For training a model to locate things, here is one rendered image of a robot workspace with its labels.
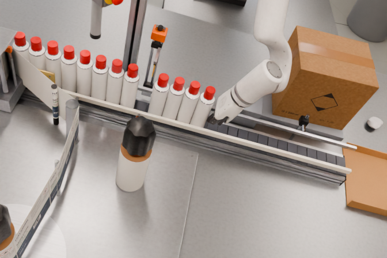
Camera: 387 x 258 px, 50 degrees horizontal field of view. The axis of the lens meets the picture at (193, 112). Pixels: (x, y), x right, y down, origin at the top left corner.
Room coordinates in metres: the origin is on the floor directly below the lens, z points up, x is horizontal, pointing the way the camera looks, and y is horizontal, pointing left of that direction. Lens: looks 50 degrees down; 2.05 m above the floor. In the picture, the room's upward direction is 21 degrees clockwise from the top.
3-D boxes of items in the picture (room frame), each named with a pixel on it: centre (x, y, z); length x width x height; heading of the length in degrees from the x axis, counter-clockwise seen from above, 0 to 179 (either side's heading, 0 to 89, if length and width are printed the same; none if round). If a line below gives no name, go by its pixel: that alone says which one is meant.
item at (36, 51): (0.86, 0.54, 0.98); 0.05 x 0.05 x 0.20
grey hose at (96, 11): (0.97, 0.40, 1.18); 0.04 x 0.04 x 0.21
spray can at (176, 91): (0.91, 0.08, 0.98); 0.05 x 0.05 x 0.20
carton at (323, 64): (1.27, -0.42, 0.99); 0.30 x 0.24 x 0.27; 101
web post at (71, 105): (0.69, 0.34, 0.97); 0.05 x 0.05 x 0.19
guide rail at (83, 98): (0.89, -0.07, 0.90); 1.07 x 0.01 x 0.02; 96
